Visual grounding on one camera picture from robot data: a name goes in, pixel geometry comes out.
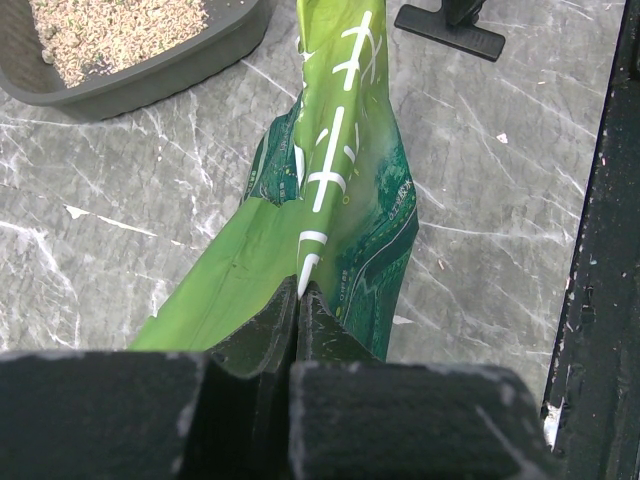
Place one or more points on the black base bar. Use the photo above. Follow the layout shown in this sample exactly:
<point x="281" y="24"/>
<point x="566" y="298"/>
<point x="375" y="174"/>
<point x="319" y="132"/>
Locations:
<point x="593" y="380"/>

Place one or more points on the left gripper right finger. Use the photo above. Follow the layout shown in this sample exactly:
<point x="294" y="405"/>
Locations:
<point x="352" y="416"/>

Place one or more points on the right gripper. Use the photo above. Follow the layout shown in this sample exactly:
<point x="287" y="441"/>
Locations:
<point x="462" y="12"/>

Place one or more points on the green litter bag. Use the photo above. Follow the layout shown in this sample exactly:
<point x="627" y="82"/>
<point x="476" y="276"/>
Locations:
<point x="329" y="199"/>

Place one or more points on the grey litter box tray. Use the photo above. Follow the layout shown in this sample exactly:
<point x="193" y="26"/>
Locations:
<point x="234" y="29"/>

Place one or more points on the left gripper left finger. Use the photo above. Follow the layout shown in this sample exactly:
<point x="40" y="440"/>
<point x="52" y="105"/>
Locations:
<point x="216" y="414"/>

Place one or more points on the black T-shaped part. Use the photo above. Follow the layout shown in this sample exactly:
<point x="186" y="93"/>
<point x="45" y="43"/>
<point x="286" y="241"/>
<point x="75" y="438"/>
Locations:
<point x="432" y="25"/>

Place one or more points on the litter granules pile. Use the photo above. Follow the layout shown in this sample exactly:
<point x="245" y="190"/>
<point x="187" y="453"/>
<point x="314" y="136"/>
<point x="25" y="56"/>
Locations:
<point x="85" y="39"/>

